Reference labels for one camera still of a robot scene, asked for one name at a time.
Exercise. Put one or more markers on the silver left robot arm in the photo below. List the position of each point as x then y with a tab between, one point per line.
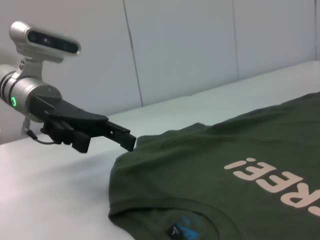
25	95

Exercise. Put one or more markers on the silver camera mount bracket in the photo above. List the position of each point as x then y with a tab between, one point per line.
32	68

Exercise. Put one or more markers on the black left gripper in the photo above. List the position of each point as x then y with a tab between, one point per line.
65	110

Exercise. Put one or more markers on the dark green printed t-shirt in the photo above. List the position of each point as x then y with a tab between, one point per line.
200	162

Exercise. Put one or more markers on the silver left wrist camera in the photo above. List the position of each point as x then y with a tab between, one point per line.
50	41

